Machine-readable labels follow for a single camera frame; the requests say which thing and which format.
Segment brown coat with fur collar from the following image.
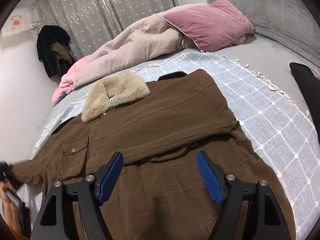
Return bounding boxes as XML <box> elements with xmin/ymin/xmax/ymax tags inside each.
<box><xmin>11</xmin><ymin>69</ymin><xmax>296</xmax><ymax>239</ymax></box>

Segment person left hand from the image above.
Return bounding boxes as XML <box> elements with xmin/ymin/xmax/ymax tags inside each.
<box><xmin>1</xmin><ymin>179</ymin><xmax>20</xmax><ymax>233</ymax></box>

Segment black folded garment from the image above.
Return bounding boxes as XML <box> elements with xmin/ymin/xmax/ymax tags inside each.
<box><xmin>289</xmin><ymin>62</ymin><xmax>320</xmax><ymax>134</ymax></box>

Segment pink beige duvet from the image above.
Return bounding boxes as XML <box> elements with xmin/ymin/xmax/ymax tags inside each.
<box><xmin>52</xmin><ymin>3</ymin><xmax>205</xmax><ymax>106</ymax></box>

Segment pink velvet pillow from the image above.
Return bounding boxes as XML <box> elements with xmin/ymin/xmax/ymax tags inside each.
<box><xmin>163</xmin><ymin>0</ymin><xmax>254</xmax><ymax>52</ymax></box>

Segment grey dotted curtain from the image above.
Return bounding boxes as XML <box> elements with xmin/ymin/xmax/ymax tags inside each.
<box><xmin>33</xmin><ymin>0</ymin><xmax>180</xmax><ymax>60</ymax></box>

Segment grey quilted headboard cushion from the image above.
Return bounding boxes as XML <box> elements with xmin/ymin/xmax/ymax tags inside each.
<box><xmin>207</xmin><ymin>0</ymin><xmax>319</xmax><ymax>67</ymax></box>

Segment dark clothes hanging on wall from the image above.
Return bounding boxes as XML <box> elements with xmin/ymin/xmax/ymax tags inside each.
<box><xmin>36</xmin><ymin>25</ymin><xmax>75</xmax><ymax>78</ymax></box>

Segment wall poster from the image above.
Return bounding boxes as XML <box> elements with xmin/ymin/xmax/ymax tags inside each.
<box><xmin>1</xmin><ymin>13</ymin><xmax>33</xmax><ymax>37</ymax></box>

